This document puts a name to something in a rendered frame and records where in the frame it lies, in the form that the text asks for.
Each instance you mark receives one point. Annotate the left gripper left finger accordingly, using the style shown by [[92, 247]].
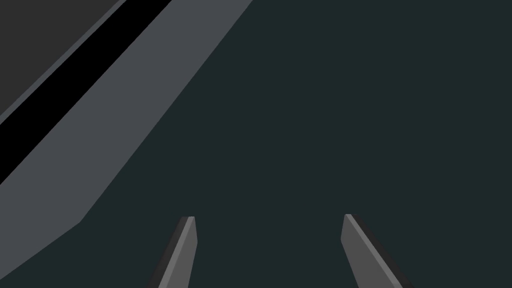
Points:
[[180, 260]]

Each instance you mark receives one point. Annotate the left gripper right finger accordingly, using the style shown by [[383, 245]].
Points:
[[370, 260]]

